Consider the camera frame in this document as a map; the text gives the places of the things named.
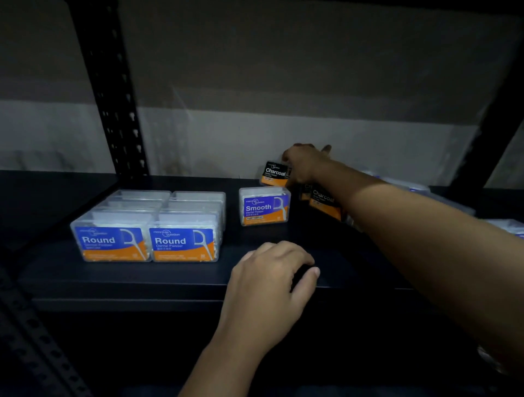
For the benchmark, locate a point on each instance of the person's left forearm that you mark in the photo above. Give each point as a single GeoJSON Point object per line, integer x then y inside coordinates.
{"type": "Point", "coordinates": [221, 372]}

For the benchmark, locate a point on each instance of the pack of clear plastic bottles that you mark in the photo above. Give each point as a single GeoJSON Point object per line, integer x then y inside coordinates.
{"type": "Point", "coordinates": [491, 360]}

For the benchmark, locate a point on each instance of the person's right forearm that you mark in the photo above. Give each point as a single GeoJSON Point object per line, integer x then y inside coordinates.
{"type": "Point", "coordinates": [430, 245]}

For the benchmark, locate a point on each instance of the group of floss boxes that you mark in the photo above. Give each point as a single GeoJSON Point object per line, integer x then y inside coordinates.
{"type": "Point", "coordinates": [110, 243]}

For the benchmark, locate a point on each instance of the black label dental floss box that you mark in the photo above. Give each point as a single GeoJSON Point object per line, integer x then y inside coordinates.
{"type": "Point", "coordinates": [273, 171]}

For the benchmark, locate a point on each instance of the person's left hand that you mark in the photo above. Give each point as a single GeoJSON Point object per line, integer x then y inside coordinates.
{"type": "Point", "coordinates": [262, 302]}

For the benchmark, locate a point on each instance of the person's right hand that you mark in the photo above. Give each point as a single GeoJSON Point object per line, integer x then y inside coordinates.
{"type": "Point", "coordinates": [305, 161]}

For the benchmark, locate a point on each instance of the dark metal shelf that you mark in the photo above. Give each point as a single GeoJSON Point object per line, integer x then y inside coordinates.
{"type": "Point", "coordinates": [123, 282]}

